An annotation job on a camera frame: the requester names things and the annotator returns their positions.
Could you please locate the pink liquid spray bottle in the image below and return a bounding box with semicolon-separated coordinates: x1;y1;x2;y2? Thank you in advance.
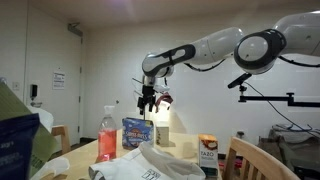
98;105;117;161

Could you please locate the desk lamp with red shade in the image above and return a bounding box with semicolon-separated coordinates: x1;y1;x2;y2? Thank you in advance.
134;76;173;119

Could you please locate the blue snack box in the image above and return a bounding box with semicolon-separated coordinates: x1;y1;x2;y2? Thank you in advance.
122;117;154;149

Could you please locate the beige cardboard box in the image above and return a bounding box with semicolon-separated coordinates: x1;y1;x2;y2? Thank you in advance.
156;122;169;146

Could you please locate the white door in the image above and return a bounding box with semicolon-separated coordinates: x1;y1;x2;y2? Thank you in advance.
27;7;82;144

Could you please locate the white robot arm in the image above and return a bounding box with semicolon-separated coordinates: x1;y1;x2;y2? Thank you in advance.
137;11;320;114

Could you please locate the white orange Tazo tea box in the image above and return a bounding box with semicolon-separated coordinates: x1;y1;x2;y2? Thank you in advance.
198;134;219;177

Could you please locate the white paper bag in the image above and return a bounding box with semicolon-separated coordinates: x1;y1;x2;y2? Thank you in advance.
88;143;206;180

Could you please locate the wooden chair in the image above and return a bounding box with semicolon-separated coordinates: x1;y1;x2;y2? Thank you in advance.
222;137;300;180
51;125;71;154

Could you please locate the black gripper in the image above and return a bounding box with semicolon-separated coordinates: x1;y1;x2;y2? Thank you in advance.
138;86;155;115

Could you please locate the wooden chair far left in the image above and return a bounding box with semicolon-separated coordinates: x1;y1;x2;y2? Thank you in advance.
51;125;71;154

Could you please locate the green bag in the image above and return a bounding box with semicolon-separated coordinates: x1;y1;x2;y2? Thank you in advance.
0;82;57;180

